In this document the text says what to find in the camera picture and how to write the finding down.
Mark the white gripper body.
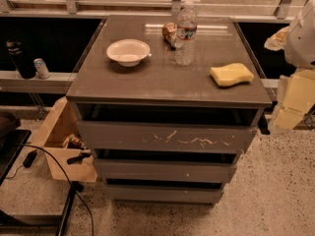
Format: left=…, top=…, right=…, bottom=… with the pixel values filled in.
left=268, top=76, right=289, bottom=134

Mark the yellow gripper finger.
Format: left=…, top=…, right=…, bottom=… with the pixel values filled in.
left=283, top=70, right=315, bottom=115
left=275, top=109, right=303, bottom=129

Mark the grey bottom drawer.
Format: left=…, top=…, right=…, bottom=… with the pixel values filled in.
left=104, top=185, right=223, bottom=204

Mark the grey drawer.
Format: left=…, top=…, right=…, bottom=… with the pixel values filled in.
left=94, top=159, right=236, bottom=183
left=77, top=121, right=257, bottom=153
left=104, top=185, right=223, bottom=204

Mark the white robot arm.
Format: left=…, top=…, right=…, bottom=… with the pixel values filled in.
left=264, top=0, right=315, bottom=130

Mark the grey drawer cabinet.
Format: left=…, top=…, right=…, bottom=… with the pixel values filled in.
left=65, top=15, right=274, bottom=206

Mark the grey middle drawer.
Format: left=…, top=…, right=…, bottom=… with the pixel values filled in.
left=94, top=159, right=236, bottom=183

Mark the grey top drawer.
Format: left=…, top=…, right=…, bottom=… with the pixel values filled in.
left=77, top=121, right=257, bottom=153

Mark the yellow sponge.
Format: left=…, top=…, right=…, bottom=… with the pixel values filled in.
left=210, top=63, right=254, bottom=88

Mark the clear plastic water bottle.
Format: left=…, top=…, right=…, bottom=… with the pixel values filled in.
left=175, top=1, right=198, bottom=66

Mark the brown wrapped snack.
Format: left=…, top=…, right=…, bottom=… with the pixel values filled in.
left=162, top=23, right=177, bottom=47

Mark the white bowl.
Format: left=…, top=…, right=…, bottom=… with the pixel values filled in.
left=106, top=39, right=151, bottom=67

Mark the cardboard box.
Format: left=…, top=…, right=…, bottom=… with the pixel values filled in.
left=31, top=97, right=97, bottom=183

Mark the silver soda can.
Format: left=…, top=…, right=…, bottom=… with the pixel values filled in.
left=33, top=58, right=50, bottom=79

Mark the black tumbler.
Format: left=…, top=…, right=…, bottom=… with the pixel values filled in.
left=6, top=39, right=36, bottom=79

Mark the black power adapter cable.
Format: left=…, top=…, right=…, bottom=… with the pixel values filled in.
left=6, top=143, right=95, bottom=236

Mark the black cart frame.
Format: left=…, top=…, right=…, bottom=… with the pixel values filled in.
left=0, top=111, right=85, bottom=236

